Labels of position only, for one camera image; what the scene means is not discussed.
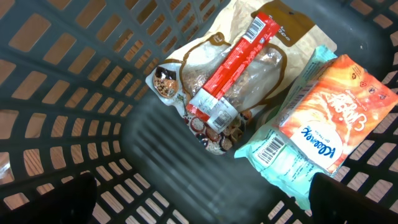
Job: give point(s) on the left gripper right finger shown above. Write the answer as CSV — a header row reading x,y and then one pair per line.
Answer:
x,y
332,202

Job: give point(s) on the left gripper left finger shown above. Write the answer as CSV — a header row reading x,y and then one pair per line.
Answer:
x,y
73,202

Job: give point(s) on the teal wet wipes pack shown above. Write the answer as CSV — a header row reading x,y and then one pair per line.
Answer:
x,y
275,157

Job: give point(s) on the orange Kleenex tissue pack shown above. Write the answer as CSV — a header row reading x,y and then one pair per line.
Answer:
x,y
335,111

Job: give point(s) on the red snack stick packet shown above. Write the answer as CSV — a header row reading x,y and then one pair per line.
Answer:
x,y
209,103

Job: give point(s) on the beige snack pouch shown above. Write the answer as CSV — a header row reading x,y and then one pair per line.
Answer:
x,y
180,76

